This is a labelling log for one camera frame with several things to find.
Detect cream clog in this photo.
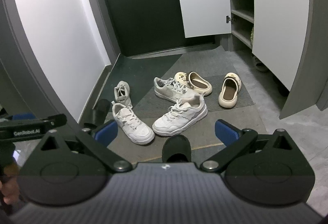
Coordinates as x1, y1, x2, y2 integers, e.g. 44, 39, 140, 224
218, 72, 242, 108
174, 71, 213, 96

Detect white sneaker wavy overlays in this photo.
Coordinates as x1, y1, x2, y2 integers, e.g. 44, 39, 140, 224
152, 95, 208, 137

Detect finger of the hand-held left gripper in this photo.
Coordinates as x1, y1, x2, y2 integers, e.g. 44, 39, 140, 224
0, 113, 67, 129

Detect white sneaker grey swoosh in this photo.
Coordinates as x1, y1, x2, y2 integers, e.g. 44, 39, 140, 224
154, 76, 204, 102

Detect dark entrance door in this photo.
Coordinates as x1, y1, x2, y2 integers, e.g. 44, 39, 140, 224
97, 0, 223, 57

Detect grey ribbed doormat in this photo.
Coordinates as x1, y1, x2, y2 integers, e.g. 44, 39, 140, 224
132, 74, 255, 118

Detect white high-top sneaker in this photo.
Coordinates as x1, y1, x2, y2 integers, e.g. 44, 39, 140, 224
113, 81, 133, 107
111, 102, 155, 145

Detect black slipper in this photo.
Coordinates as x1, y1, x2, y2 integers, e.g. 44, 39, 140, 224
162, 136, 191, 163
91, 98, 111, 126

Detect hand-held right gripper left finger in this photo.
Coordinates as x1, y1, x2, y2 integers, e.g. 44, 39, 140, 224
33, 120, 132, 173

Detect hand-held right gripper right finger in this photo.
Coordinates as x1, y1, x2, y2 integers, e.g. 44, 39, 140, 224
201, 119, 301, 172

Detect metal door threshold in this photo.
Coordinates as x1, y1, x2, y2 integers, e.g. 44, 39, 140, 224
128, 43, 218, 59

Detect person's left hand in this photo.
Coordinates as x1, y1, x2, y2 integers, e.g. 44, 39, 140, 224
0, 179, 21, 205

